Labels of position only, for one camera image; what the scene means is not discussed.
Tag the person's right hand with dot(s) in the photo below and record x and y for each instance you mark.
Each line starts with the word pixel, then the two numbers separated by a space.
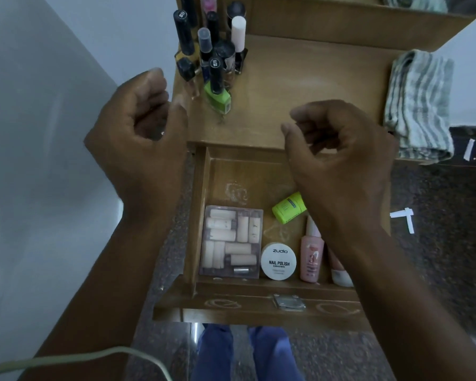
pixel 353 174

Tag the person's left hand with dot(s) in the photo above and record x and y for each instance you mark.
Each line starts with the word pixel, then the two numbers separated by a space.
pixel 135 154

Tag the person's left thumb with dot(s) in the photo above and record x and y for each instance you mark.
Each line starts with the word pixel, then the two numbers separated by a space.
pixel 179 126

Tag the person's right thumb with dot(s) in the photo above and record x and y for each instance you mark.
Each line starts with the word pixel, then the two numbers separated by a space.
pixel 295 148

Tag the person's right forearm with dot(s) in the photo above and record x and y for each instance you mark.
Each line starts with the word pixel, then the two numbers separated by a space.
pixel 404 313

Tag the person's left forearm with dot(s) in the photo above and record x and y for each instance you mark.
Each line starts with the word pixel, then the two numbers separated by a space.
pixel 95 297

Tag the green tube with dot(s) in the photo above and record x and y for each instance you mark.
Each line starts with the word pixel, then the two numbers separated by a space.
pixel 287 208

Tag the wooden drawer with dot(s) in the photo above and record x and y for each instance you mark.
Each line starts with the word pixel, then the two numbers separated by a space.
pixel 242 182

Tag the wooden dressing table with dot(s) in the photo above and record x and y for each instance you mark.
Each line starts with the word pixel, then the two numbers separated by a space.
pixel 301 71

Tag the cluster of nail polish bottles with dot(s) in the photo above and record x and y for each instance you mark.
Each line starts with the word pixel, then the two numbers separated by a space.
pixel 216 55

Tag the pink bottle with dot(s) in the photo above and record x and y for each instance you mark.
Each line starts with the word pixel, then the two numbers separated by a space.
pixel 311 253

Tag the clear box of pale rollers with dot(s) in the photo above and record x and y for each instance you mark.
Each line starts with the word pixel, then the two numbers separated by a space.
pixel 230 242

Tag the white round jar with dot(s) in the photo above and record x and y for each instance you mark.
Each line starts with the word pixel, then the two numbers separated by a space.
pixel 278 261

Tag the white tape corner mark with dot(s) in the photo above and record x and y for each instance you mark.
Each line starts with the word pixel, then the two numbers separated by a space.
pixel 404 215

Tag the striped grey towel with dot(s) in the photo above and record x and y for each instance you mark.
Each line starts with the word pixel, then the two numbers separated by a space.
pixel 418 103

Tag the white and pink tube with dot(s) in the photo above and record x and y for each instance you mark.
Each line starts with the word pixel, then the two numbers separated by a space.
pixel 339 273

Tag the white tape strip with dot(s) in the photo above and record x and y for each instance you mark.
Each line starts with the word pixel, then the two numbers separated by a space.
pixel 469 149

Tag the person's blue trousers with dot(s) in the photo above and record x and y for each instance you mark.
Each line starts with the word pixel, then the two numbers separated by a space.
pixel 214 357

